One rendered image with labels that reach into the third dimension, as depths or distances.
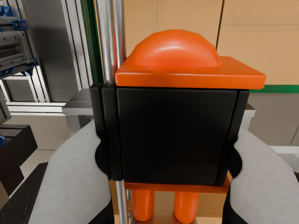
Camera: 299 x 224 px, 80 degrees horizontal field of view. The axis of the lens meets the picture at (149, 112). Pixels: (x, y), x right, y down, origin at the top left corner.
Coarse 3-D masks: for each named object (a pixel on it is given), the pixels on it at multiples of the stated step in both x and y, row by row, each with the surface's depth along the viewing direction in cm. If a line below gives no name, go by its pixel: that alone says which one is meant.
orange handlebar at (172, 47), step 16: (160, 32) 10; (176, 32) 10; (192, 32) 10; (144, 48) 10; (160, 48) 10; (176, 48) 9; (192, 48) 9; (208, 48) 10; (144, 64) 10; (160, 64) 10; (176, 64) 10; (192, 64) 10; (208, 64) 10; (144, 192) 15; (176, 192) 16; (192, 192) 14; (144, 208) 16; (176, 208) 16; (192, 208) 15
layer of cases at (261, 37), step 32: (128, 0) 55; (160, 0) 55; (192, 0) 54; (224, 0) 54; (256, 0) 54; (288, 0) 53; (128, 32) 59; (224, 32) 58; (256, 32) 58; (288, 32) 57; (256, 64) 62; (288, 64) 62
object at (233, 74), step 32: (128, 64) 10; (224, 64) 10; (128, 96) 9; (160, 96) 9; (192, 96) 9; (224, 96) 9; (128, 128) 10; (160, 128) 10; (192, 128) 10; (224, 128) 10; (128, 160) 11; (160, 160) 11; (192, 160) 11; (224, 160) 11; (224, 192) 12
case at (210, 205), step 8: (112, 184) 46; (112, 192) 44; (112, 200) 42; (128, 200) 42; (200, 200) 41; (208, 200) 41; (216, 200) 41; (224, 200) 41; (200, 208) 40; (208, 208) 40; (216, 208) 40; (200, 216) 38; (208, 216) 38; (216, 216) 38
